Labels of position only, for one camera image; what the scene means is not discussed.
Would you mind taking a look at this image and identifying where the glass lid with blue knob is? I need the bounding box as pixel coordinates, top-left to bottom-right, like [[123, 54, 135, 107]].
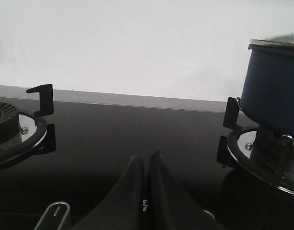
[[250, 34, 294, 50]]

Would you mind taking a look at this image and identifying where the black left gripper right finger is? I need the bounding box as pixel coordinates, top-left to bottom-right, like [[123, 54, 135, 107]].
[[144, 151, 226, 230]]

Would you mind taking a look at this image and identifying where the dark blue cooking pot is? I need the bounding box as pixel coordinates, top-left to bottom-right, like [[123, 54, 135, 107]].
[[240, 44, 294, 138]]

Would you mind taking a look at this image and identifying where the right black pan support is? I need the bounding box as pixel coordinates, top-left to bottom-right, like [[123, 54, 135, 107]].
[[223, 97, 294, 195]]

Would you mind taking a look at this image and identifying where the black gas burner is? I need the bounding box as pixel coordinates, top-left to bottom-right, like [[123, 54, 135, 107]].
[[251, 126, 294, 180], [0, 102, 20, 158]]

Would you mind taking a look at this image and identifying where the black pan support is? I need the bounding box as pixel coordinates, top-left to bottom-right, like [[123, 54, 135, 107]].
[[0, 84, 56, 171], [223, 97, 294, 195]]

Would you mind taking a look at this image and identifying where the right black gas burner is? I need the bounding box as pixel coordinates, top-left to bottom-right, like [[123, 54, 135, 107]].
[[251, 126, 294, 180]]

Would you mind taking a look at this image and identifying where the black glass gas stove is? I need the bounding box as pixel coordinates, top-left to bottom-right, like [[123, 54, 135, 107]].
[[0, 98, 294, 230]]

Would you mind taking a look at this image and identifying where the left black gas burner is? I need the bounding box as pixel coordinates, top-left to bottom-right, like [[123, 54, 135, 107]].
[[0, 102, 20, 158]]

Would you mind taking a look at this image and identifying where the silver black stove knob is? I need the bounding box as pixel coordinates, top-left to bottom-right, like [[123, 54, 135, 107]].
[[34, 201, 71, 230]]

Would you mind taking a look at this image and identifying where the left black pan support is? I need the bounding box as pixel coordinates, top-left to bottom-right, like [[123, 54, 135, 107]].
[[0, 84, 56, 171]]

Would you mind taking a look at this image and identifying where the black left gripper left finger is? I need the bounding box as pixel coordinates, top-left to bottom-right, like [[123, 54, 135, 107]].
[[72, 156, 144, 230]]

